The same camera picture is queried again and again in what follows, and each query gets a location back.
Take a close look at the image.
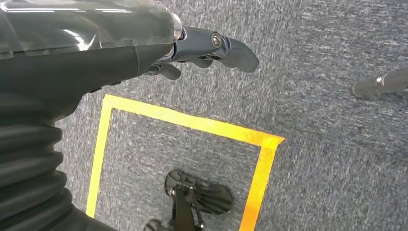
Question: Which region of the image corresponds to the stainless steel workbench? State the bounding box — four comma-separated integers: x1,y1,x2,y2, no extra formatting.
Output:
349,67,408,99

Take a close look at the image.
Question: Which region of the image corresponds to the yellow floor tape square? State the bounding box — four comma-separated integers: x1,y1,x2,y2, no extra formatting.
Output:
85,94,286,231

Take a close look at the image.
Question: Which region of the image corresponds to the black robot leg and foot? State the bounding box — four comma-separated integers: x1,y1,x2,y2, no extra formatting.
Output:
143,169,234,231

